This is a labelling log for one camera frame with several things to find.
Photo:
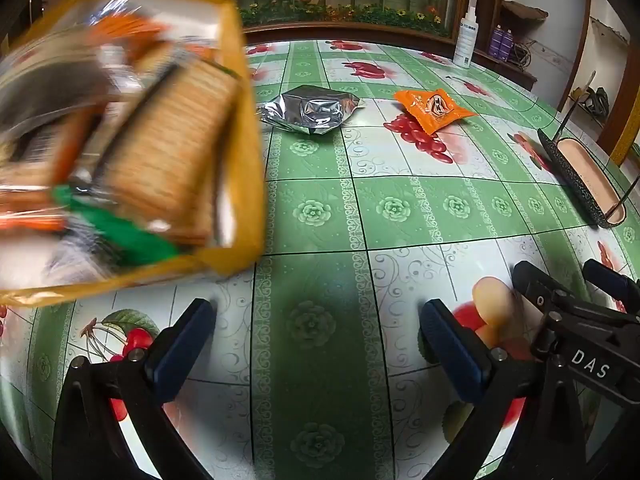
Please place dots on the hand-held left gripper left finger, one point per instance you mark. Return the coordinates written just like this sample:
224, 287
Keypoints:
182, 355

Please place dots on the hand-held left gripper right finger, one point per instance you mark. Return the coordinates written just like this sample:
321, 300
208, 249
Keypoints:
455, 355

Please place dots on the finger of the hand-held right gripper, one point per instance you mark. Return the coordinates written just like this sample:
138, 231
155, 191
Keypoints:
535, 282
607, 275

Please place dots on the yellow taped foam tray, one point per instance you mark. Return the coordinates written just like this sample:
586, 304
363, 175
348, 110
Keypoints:
247, 160

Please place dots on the silver foil snack packet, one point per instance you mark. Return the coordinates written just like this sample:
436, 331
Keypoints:
305, 110

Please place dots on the oval patterned tray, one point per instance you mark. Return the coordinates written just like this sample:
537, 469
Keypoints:
565, 170

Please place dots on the green snack packet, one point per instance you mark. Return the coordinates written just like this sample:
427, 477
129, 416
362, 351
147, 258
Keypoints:
125, 235

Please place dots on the dark green bag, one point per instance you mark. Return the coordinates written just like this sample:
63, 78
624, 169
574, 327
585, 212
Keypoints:
595, 102

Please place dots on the clear cracker packet black stripe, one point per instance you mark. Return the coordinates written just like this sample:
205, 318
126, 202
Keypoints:
175, 160

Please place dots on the green floral tablecloth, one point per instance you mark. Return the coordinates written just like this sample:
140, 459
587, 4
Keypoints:
325, 200

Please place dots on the small orange snack packet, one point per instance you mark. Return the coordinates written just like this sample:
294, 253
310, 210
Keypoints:
430, 107

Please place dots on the purple bottle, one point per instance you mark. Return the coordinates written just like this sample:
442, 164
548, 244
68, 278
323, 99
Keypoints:
508, 41
496, 39

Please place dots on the white plastic bottle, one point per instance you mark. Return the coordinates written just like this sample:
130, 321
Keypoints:
465, 42

